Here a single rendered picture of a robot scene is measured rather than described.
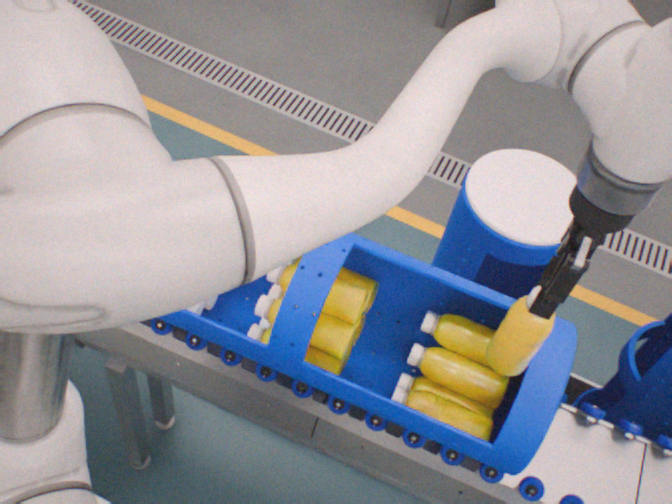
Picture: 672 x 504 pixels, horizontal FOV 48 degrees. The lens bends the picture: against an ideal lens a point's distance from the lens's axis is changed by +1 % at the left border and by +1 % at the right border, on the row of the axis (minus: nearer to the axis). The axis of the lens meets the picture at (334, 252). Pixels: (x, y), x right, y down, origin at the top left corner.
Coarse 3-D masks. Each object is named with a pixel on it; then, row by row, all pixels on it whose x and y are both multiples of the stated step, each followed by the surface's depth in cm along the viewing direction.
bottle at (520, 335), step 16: (512, 304) 110; (512, 320) 108; (528, 320) 106; (544, 320) 105; (496, 336) 113; (512, 336) 109; (528, 336) 107; (544, 336) 107; (496, 352) 114; (512, 352) 111; (528, 352) 110; (496, 368) 116; (512, 368) 114
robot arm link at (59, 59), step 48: (0, 0) 59; (48, 0) 61; (0, 48) 55; (48, 48) 55; (96, 48) 58; (0, 96) 53; (48, 96) 53; (96, 96) 54; (0, 336) 77; (48, 336) 78; (0, 384) 83; (48, 384) 85; (0, 432) 90; (48, 432) 94; (0, 480) 93; (48, 480) 96
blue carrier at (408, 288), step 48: (336, 240) 130; (240, 288) 153; (288, 288) 125; (384, 288) 149; (432, 288) 144; (480, 288) 131; (240, 336) 130; (288, 336) 126; (384, 336) 150; (432, 336) 149; (576, 336) 126; (336, 384) 128; (384, 384) 145; (528, 384) 119; (432, 432) 127; (528, 432) 119
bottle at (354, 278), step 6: (300, 258) 140; (342, 270) 139; (348, 270) 139; (342, 276) 138; (348, 276) 138; (354, 276) 138; (360, 276) 139; (354, 282) 138; (360, 282) 138; (366, 282) 138; (372, 282) 138; (366, 288) 137; (372, 288) 137; (372, 294) 142; (366, 306) 138
